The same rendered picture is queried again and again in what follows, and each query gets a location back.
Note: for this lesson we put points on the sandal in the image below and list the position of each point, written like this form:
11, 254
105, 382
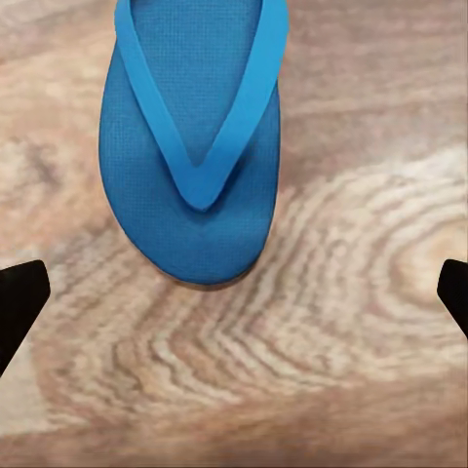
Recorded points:
190, 131

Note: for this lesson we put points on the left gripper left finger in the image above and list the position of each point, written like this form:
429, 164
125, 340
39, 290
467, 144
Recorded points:
24, 289

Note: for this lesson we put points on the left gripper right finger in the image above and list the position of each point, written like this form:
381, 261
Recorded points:
453, 291

